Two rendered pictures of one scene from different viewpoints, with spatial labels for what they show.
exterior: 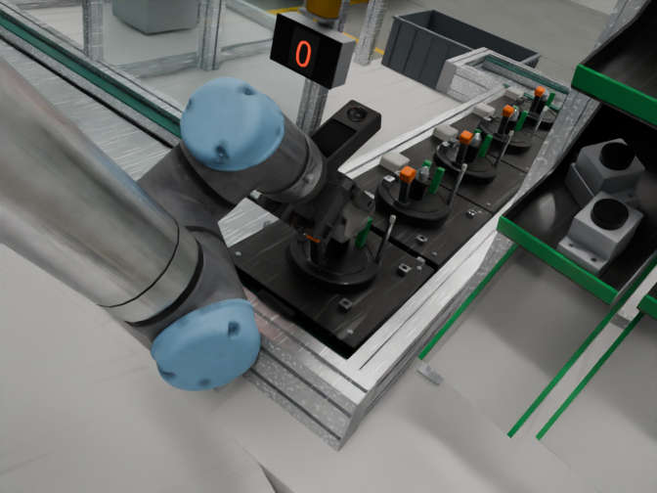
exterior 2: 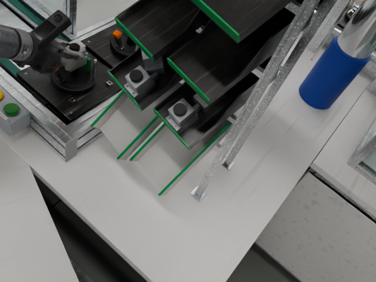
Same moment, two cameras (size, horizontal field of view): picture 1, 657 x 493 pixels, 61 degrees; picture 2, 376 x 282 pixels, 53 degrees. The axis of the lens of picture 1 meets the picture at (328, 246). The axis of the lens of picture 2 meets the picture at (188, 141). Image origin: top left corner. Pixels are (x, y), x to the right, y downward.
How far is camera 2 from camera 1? 55 cm
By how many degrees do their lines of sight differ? 15
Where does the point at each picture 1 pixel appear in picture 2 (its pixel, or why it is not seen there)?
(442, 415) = not seen: hidden behind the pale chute
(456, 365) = (109, 130)
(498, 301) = (129, 103)
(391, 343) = (91, 118)
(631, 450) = (167, 166)
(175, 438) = not seen: outside the picture
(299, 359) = (44, 123)
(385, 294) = (95, 95)
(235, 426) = (20, 150)
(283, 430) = (42, 153)
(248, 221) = not seen: hidden behind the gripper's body
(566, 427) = (147, 156)
